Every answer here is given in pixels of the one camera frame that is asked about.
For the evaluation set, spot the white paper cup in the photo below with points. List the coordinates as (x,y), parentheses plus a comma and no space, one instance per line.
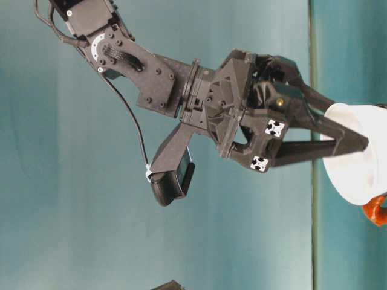
(353,181)

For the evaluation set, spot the blue-green table cloth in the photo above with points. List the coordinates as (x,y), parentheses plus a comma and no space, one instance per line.
(347,256)

